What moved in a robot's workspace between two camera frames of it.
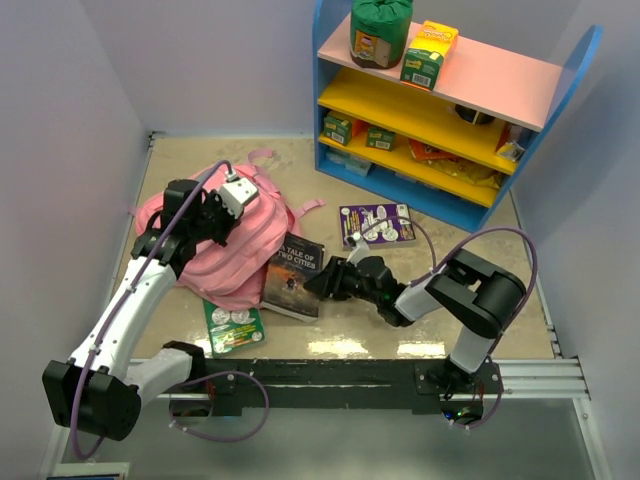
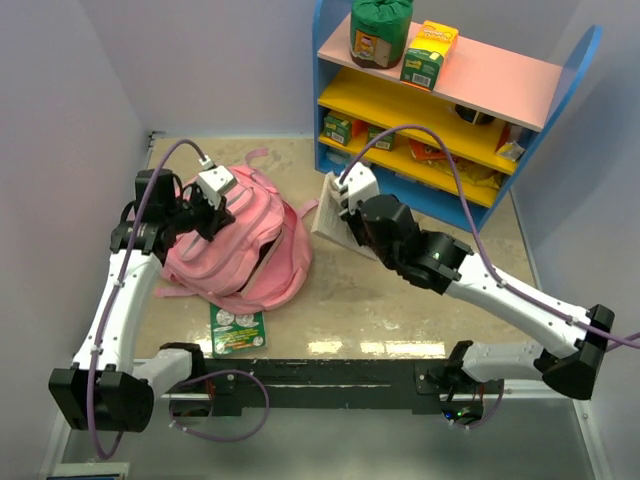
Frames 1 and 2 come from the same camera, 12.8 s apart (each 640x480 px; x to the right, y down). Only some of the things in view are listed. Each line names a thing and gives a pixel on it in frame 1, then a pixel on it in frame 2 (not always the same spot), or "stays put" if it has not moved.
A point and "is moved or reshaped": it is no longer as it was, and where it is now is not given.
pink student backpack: [230, 275] stays put
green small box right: [381, 139] stays put
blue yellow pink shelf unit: [452, 149] stays put
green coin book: [231, 330] stays put
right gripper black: [320, 284] to [352, 221]
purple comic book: [381, 224] is moved or reshaped
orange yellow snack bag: [454, 164] stays put
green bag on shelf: [379, 30] stays put
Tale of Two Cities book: [294, 261] to [279, 234]
